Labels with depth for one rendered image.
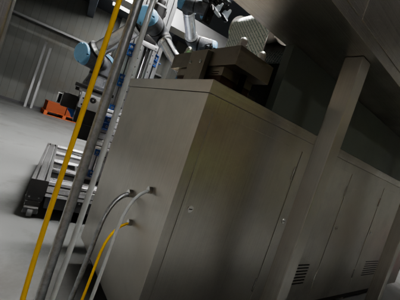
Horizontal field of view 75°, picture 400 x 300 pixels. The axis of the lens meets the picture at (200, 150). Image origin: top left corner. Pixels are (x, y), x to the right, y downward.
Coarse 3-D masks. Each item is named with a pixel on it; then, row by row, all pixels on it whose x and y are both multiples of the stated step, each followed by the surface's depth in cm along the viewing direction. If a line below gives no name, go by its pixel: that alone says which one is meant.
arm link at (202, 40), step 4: (200, 36) 192; (200, 40) 190; (204, 40) 190; (208, 40) 190; (212, 40) 190; (196, 44) 191; (200, 44) 190; (204, 44) 190; (212, 44) 189; (216, 44) 190; (196, 48) 192
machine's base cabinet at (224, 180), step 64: (128, 128) 113; (192, 128) 76; (256, 128) 88; (192, 192) 78; (256, 192) 95; (384, 192) 166; (128, 256) 87; (192, 256) 84; (256, 256) 103; (320, 256) 135
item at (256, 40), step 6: (258, 30) 103; (264, 30) 100; (234, 36) 114; (240, 36) 110; (246, 36) 107; (252, 36) 104; (258, 36) 102; (264, 36) 99; (228, 42) 116; (234, 42) 113; (252, 42) 104; (258, 42) 101; (264, 42) 98; (252, 48) 103; (258, 48) 100
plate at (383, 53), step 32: (256, 0) 72; (288, 0) 68; (320, 0) 64; (352, 0) 67; (384, 0) 75; (288, 32) 84; (320, 32) 78; (352, 32) 72; (384, 32) 79; (320, 64) 99; (384, 64) 85; (384, 96) 108
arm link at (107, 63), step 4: (108, 56) 164; (104, 60) 161; (108, 60) 164; (112, 60) 168; (104, 64) 162; (108, 64) 165; (100, 68) 161; (104, 68) 163; (108, 68) 166; (100, 72) 163; (104, 72) 164; (108, 72) 167
